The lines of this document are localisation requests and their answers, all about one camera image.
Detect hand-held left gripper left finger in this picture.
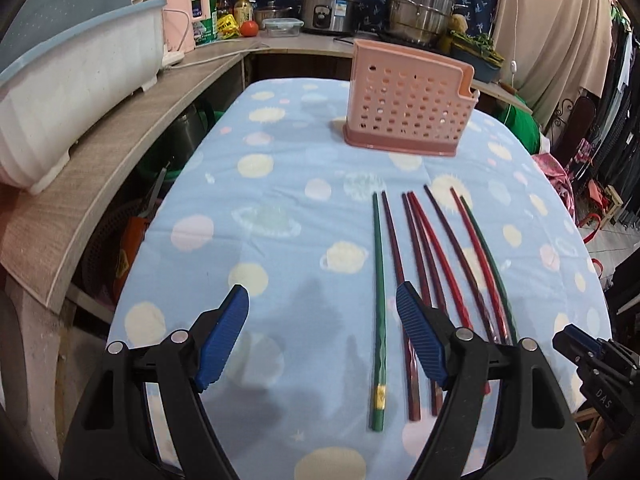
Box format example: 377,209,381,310
59,284,250,480

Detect pink kitchen appliance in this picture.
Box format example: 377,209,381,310
132,0,211,53

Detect green plastic bag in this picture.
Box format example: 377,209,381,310
497,94,543,156

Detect white dish rack grey lid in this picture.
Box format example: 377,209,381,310
0,0,168,196

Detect small steel pot with lid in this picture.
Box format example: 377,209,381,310
254,2,296,26

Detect blue basin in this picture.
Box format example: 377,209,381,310
450,42,503,81

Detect orange red plastic bag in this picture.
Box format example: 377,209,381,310
117,217,151,306

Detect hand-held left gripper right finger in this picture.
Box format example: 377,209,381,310
396,281,588,480

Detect pink perforated utensil basket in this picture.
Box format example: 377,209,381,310
343,38,476,157

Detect white cord with switch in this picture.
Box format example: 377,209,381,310
509,0,519,86

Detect yellow packet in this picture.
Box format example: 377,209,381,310
216,14,241,40

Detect black induction cooker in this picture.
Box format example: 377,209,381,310
375,27,451,49

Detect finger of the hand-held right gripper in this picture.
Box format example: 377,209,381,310
552,324,608,363

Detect green leafy vegetables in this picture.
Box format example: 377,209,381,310
450,30,501,61

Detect red chopstick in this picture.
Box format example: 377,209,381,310
450,187,508,346
407,191,493,395

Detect steel rice cooker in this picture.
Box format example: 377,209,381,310
300,0,360,36

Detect pink floral cloth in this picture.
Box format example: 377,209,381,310
532,152,576,221

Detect white power cable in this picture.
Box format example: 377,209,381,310
184,42,273,65

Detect stainless steel steamer pot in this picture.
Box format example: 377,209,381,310
387,0,456,46

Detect hanging clothes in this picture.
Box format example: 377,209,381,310
595,5,640,231

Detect beige curtain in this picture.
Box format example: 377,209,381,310
492,0,613,131

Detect green chopstick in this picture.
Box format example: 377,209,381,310
369,192,387,432
460,196,518,347

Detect maroon chopstick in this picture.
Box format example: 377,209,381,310
424,185,503,346
381,191,421,422
401,193,444,417

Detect dark metal chair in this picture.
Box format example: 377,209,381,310
550,95,601,171

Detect glass food container blue lid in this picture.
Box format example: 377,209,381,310
262,17,304,37

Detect blue planet print tablecloth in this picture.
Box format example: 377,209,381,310
107,78,618,480

